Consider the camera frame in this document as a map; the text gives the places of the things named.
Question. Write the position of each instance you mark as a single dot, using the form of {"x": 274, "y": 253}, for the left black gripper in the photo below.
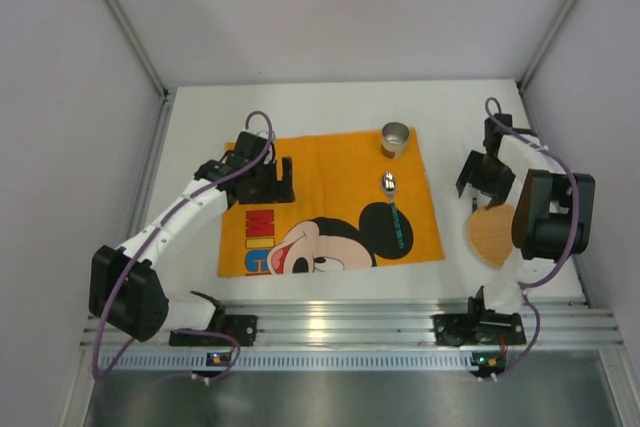
{"x": 272, "y": 182}

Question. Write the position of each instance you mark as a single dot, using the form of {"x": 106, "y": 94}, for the metal cup with cork band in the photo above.
{"x": 394, "y": 139}

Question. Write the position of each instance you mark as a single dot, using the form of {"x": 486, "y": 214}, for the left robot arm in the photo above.
{"x": 132, "y": 285}

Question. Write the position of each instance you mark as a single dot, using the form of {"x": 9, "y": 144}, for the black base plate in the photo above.
{"x": 243, "y": 328}
{"x": 457, "y": 330}

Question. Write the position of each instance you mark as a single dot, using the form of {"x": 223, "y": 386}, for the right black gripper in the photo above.
{"x": 486, "y": 178}

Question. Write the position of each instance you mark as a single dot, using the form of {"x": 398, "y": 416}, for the spoon with teal handle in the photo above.
{"x": 388, "y": 185}

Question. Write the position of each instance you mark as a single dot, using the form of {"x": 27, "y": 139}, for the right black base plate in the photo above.
{"x": 457, "y": 330}

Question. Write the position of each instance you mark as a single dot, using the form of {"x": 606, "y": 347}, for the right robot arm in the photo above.
{"x": 553, "y": 208}

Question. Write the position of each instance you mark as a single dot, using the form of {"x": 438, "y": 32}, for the perforated cable duct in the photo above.
{"x": 256, "y": 360}

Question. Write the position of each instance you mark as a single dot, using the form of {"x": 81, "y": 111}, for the round woven coaster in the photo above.
{"x": 489, "y": 233}

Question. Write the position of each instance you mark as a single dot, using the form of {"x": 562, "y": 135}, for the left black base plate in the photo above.
{"x": 243, "y": 328}

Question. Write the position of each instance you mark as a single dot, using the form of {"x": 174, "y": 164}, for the aluminium rail frame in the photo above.
{"x": 310, "y": 321}

